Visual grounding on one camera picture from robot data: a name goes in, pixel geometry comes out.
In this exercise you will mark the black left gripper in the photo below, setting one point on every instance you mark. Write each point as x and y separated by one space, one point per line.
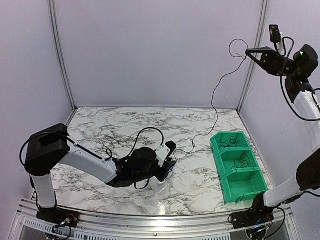
161 176

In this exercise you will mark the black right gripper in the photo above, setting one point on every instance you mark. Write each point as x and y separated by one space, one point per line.
271 61

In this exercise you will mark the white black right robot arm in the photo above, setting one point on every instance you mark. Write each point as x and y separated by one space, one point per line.
294 73

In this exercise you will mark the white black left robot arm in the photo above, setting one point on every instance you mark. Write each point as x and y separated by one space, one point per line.
52 146

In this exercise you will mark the green three-compartment plastic bin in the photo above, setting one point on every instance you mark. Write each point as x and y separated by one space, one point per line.
240 175

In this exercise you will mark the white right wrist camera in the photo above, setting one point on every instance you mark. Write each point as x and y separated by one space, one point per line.
277 38

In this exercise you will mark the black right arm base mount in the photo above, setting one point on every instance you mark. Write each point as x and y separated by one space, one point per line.
250 218

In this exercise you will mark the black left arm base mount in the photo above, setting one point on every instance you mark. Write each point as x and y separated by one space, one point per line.
57 215

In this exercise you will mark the aluminium front rail frame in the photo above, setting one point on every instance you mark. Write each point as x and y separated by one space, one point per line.
107 226

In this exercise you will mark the aluminium back-left corner post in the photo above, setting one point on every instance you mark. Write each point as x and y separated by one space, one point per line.
59 53

